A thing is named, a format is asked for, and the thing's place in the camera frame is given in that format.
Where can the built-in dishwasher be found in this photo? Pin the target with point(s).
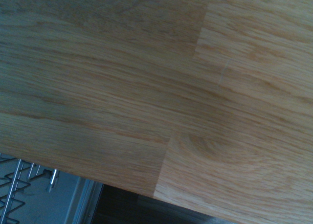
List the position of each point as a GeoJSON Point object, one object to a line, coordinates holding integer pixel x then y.
{"type": "Point", "coordinates": [63, 199]}

